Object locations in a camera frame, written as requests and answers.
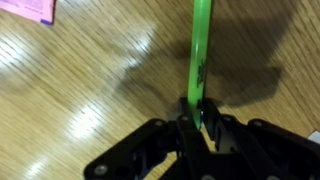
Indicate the pink sugar packet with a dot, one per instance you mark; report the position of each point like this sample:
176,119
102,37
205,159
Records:
30,8

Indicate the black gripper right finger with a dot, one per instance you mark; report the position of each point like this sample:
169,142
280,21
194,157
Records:
266,150

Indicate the green pen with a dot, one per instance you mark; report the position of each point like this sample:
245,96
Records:
199,50

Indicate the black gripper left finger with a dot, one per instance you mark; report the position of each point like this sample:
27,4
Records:
143,146

